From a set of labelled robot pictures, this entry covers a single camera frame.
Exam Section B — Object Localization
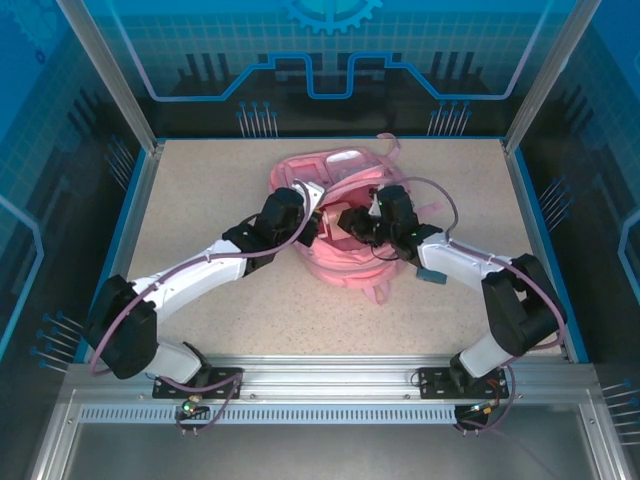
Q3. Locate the small teal notebook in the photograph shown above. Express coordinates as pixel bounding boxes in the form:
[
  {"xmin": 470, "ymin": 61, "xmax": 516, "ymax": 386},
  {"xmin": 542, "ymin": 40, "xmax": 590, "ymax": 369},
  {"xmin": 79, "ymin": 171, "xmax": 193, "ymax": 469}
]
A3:
[{"xmin": 416, "ymin": 266, "xmax": 448, "ymax": 287}]

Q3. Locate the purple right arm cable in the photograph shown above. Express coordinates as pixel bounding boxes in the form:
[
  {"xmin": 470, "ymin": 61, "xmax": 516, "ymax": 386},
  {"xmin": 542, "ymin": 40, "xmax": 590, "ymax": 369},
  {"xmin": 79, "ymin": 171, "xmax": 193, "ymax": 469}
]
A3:
[{"xmin": 394, "ymin": 177, "xmax": 569, "ymax": 436}]

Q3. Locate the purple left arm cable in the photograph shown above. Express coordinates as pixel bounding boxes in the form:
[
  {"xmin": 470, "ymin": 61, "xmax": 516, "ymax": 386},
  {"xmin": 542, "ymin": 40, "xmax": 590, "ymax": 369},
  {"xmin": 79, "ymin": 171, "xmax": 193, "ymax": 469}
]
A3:
[{"xmin": 89, "ymin": 182, "xmax": 314, "ymax": 437}]

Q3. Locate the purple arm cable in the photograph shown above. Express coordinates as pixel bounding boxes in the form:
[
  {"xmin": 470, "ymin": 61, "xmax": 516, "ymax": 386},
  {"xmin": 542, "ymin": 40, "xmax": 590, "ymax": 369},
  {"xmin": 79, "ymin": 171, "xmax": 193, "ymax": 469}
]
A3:
[
  {"xmin": 394, "ymin": 177, "xmax": 569, "ymax": 436},
  {"xmin": 89, "ymin": 182, "xmax": 314, "ymax": 437}
]

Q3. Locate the slotted grey cable duct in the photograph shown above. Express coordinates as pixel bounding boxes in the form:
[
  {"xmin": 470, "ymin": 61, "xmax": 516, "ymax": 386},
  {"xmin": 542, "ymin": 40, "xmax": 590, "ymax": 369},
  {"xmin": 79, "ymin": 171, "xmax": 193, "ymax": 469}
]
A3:
[{"xmin": 78, "ymin": 405, "xmax": 459, "ymax": 426}]

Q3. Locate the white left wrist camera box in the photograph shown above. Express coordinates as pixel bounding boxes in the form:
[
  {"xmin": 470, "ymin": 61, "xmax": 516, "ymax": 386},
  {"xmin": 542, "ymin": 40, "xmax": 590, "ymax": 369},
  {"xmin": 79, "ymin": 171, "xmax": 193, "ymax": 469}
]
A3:
[{"xmin": 291, "ymin": 178, "xmax": 327, "ymax": 212}]

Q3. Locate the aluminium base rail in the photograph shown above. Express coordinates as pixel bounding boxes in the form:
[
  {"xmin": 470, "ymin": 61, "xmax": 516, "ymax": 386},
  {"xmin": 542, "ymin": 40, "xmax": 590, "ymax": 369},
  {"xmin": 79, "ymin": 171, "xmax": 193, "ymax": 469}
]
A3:
[{"xmin": 64, "ymin": 353, "xmax": 599, "ymax": 401}]

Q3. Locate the blue printed enclosure panel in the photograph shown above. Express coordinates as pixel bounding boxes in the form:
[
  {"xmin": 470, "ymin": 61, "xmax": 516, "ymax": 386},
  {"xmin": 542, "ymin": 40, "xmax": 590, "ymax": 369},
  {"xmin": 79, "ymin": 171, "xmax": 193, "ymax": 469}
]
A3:
[
  {"xmin": 0, "ymin": 0, "xmax": 156, "ymax": 391},
  {"xmin": 64, "ymin": 0, "xmax": 581, "ymax": 139},
  {"xmin": 514, "ymin": 0, "xmax": 640, "ymax": 401}
]

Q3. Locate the pink pencil case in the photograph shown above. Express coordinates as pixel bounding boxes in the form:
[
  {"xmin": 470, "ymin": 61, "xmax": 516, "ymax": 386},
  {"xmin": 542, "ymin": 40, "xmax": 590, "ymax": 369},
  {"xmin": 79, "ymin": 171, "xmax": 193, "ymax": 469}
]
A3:
[{"xmin": 321, "ymin": 202, "xmax": 357, "ymax": 242}]

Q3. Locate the aluminium frame post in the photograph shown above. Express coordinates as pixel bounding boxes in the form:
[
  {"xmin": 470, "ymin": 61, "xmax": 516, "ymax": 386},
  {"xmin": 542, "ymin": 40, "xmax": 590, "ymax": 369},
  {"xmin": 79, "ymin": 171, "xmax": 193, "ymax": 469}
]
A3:
[
  {"xmin": 54, "ymin": 0, "xmax": 166, "ymax": 154},
  {"xmin": 502, "ymin": 0, "xmax": 601, "ymax": 154}
]

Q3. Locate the pink backpack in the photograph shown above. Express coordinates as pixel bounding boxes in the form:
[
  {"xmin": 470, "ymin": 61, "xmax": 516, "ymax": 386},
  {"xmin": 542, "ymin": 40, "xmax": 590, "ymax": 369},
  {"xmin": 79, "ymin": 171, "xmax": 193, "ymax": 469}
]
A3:
[{"xmin": 267, "ymin": 132, "xmax": 445, "ymax": 307}]

